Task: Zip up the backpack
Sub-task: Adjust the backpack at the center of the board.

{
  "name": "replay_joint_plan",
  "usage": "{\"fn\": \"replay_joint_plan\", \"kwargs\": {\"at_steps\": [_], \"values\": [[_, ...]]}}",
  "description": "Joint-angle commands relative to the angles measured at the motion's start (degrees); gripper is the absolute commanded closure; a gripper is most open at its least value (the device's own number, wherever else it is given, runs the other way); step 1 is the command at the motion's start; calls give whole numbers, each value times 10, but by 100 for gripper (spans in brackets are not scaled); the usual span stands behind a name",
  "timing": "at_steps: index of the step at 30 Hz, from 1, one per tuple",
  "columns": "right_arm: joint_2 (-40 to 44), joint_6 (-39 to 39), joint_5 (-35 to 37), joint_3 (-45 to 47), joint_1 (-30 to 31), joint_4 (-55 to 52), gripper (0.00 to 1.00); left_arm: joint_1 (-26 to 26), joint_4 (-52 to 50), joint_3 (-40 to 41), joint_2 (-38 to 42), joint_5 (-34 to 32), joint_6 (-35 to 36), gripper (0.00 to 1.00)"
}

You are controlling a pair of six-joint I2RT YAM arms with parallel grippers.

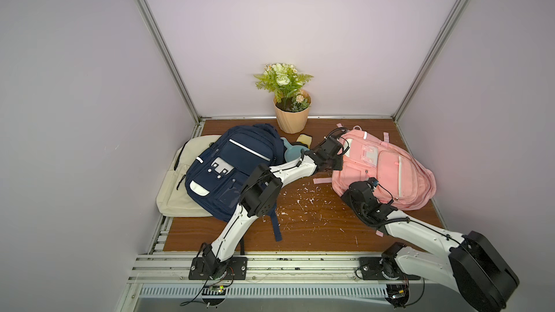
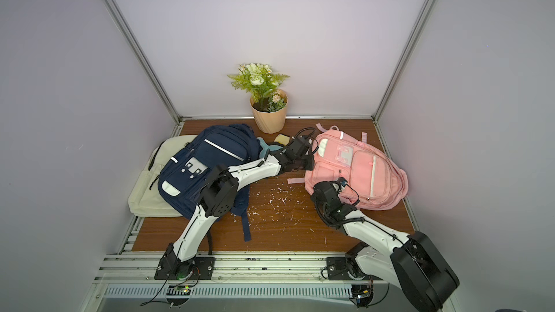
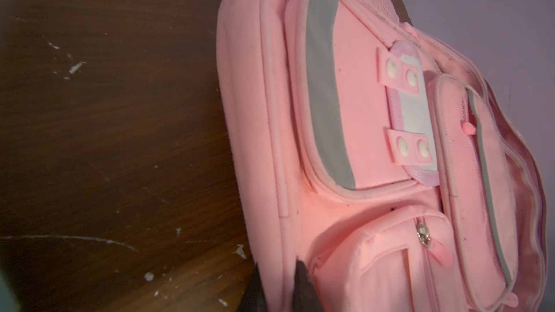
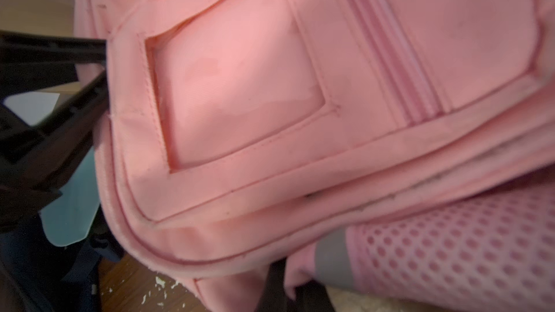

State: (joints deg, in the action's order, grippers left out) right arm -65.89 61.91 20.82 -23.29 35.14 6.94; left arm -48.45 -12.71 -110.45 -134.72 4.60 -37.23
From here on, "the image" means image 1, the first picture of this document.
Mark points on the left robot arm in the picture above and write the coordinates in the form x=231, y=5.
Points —
x=260, y=192

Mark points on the teal plastic paddle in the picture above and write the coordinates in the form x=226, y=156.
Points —
x=293, y=151

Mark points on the beige plant pot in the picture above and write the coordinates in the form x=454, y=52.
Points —
x=293, y=122

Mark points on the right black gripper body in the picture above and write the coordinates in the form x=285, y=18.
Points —
x=362, y=188

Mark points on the artificial green flowering plant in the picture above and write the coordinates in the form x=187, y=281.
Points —
x=286, y=83

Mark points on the aluminium front rail frame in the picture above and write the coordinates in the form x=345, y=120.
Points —
x=269, y=276

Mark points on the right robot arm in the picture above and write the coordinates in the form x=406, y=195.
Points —
x=466, y=263

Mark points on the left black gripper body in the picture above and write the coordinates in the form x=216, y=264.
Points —
x=336, y=164

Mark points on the navy blue backpack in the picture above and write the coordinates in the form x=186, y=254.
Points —
x=217, y=175

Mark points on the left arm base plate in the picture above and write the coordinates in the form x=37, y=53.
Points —
x=234, y=268

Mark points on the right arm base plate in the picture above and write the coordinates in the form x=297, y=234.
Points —
x=375, y=268

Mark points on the cream white backpack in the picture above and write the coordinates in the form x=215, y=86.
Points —
x=172, y=199

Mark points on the yellow sponge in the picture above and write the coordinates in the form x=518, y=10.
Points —
x=305, y=140

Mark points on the pink backpack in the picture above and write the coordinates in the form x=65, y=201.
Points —
x=403, y=180

